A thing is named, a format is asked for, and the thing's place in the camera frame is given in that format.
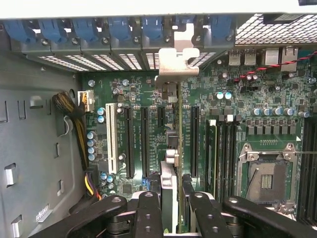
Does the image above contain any black RAM stick with label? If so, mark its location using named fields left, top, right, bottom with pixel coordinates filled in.
left=205, top=119, right=219, bottom=196

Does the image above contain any CPU socket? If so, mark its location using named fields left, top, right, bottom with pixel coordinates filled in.
left=237, top=142, right=299, bottom=208

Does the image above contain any long black expansion slot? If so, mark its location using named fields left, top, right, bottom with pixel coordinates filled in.
left=123, top=106, right=136, bottom=179
left=190, top=105, right=201, bottom=178
left=140, top=106, right=150, bottom=179

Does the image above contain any white expansion slot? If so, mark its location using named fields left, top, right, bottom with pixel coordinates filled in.
left=105, top=103, right=118, bottom=175

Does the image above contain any short black expansion slot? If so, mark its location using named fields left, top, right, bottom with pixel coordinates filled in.
left=158, top=106, right=166, bottom=127

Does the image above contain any green motherboard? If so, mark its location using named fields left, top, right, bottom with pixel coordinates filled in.
left=79, top=48, right=317, bottom=224

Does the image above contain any blue slot latch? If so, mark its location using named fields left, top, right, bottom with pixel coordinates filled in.
left=172, top=14, right=197, bottom=27
left=210, top=15, right=234, bottom=42
left=108, top=17, right=132, bottom=42
left=38, top=19, right=68, bottom=43
left=73, top=19, right=100, bottom=43
left=142, top=16, right=164, bottom=42
left=3, top=19, right=36, bottom=44

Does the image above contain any black and grey PC case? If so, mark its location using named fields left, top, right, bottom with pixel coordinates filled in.
left=0, top=0, right=317, bottom=238

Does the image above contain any yellow and black power cable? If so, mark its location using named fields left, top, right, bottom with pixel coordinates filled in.
left=52, top=90, right=104, bottom=202

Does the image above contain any red and black twisted wire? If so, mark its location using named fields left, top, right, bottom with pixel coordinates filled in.
left=232, top=51, right=317, bottom=84

